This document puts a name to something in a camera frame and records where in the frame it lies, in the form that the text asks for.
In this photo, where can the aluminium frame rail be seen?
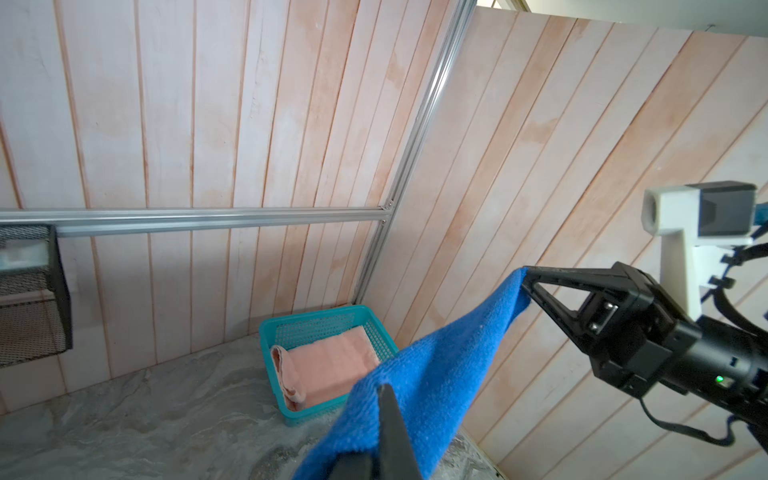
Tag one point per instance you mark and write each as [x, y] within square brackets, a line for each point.
[127, 116]

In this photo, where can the black wire mesh basket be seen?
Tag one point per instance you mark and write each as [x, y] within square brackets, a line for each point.
[36, 307]

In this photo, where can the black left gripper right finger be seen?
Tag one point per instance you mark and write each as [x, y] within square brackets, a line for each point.
[396, 459]

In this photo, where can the blue towel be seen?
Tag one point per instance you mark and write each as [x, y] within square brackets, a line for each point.
[435, 381]

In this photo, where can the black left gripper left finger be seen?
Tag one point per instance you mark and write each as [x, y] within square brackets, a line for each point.
[353, 466]

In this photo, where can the pink towel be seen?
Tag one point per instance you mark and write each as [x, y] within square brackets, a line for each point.
[326, 369]

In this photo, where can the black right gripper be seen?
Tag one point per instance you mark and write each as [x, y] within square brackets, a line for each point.
[637, 337]

